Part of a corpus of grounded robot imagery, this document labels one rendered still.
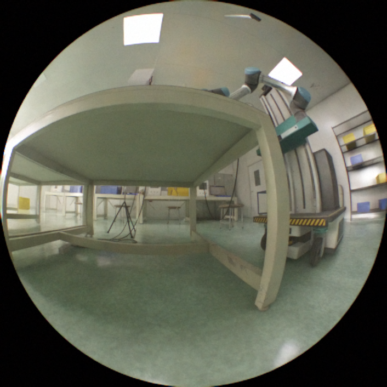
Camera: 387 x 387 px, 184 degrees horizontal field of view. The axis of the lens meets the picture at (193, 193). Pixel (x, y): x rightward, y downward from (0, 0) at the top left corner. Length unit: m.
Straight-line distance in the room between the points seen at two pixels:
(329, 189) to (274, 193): 0.90
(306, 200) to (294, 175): 0.26
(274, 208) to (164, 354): 0.52
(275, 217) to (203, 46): 2.45
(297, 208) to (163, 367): 1.27
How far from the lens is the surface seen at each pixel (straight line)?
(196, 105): 0.35
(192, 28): 2.41
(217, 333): 0.47
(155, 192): 3.42
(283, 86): 1.07
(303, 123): 1.01
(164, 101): 0.34
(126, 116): 0.50
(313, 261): 0.86
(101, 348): 0.48
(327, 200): 1.22
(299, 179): 1.21
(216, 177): 5.19
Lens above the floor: 0.40
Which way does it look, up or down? 8 degrees up
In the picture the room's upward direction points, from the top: straight up
